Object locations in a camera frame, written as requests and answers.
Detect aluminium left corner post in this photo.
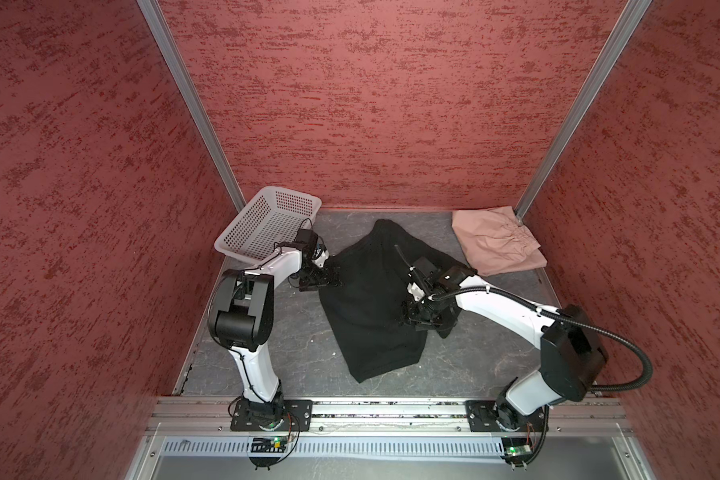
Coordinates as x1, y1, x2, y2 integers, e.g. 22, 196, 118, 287
137, 0, 246, 211

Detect right green circuit board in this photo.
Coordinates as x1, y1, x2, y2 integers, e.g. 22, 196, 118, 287
501, 437, 534, 464

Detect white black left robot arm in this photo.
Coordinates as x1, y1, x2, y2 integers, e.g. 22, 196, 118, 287
206, 243, 329, 432

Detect black shorts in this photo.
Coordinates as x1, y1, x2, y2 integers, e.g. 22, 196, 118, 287
319, 219, 464, 383

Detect aluminium right corner post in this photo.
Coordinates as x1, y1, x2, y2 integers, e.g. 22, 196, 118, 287
514, 0, 652, 222

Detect white slotted cable duct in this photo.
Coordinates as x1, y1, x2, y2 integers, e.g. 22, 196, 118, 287
161, 436, 503, 461

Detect left green circuit board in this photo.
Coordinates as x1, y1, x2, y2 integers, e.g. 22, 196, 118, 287
250, 437, 288, 455

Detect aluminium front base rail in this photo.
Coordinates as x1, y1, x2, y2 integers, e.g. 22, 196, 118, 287
146, 396, 635, 437

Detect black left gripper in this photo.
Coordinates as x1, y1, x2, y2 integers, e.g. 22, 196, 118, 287
294, 261, 342, 289

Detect white perforated plastic basket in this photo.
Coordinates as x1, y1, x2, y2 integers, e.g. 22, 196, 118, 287
214, 186, 322, 265

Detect pink drawstring shorts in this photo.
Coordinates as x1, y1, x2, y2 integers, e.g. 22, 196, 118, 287
451, 206, 547, 277

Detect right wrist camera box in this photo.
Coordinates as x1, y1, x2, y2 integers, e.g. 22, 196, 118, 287
407, 257, 445, 302

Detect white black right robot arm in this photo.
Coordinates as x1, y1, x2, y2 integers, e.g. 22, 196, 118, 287
403, 264, 608, 432

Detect green circuit board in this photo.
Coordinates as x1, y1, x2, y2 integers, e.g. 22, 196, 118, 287
250, 437, 288, 455
501, 437, 534, 464

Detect aluminium corner post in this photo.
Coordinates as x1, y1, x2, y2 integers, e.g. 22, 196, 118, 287
514, 0, 652, 222
137, 0, 246, 211

